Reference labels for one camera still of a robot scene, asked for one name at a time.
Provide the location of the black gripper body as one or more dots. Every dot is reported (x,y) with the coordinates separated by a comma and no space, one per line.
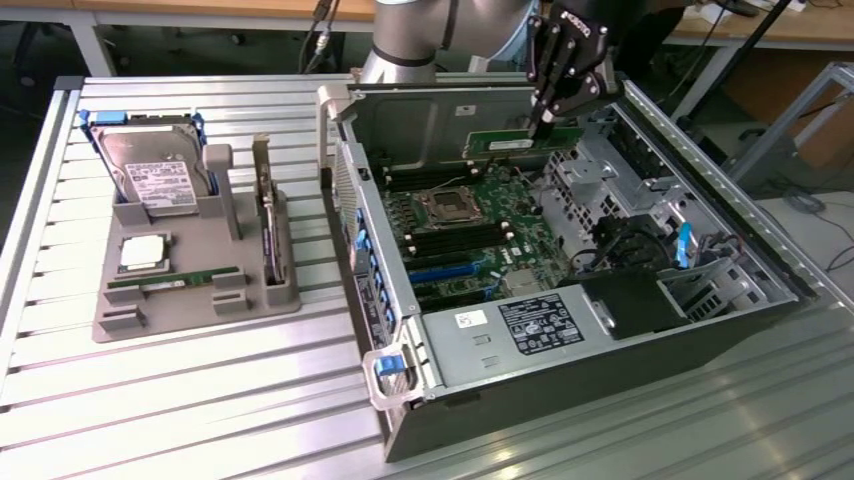
(590,25)

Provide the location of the green RAM stick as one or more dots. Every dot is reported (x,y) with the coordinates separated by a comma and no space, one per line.
(507,144)
(174,280)

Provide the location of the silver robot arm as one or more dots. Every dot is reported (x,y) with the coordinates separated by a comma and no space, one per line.
(407,35)

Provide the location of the black RAM slot bank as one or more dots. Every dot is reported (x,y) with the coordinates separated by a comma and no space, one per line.
(427,178)
(461,239)

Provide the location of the black tripod pole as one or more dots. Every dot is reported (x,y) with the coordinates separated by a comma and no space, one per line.
(747,50)

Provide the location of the wooden desk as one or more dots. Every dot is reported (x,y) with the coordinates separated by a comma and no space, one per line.
(200,7)
(767,30)

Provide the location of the CPU socket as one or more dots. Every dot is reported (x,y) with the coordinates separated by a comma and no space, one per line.
(446,205)

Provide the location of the green motherboard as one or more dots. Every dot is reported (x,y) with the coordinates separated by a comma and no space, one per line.
(507,235)

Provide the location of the silver chipset heatsink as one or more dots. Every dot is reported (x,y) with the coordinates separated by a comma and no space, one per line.
(523,284)

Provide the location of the blue expansion slot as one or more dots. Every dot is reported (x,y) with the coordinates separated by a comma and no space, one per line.
(443,274)

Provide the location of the black fan shroud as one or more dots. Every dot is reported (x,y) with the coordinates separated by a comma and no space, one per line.
(634,305)

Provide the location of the graphics card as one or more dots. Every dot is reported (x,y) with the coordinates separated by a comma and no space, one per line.
(270,215)

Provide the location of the grey power supply unit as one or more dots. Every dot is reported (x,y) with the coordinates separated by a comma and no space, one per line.
(507,340)

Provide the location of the open black PC case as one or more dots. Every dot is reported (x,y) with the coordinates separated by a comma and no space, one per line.
(667,370)

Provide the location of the blue case latch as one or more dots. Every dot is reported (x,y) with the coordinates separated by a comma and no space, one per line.
(388,364)

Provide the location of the silver CPU chip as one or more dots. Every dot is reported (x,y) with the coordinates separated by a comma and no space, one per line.
(143,252)

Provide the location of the grey parts rack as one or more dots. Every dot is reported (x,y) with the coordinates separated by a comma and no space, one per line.
(180,310)

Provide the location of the aluminium profile frame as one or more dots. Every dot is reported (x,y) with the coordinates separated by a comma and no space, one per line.
(794,125)

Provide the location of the hard disk with blue bracket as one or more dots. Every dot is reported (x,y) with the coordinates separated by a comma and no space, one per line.
(150,165)

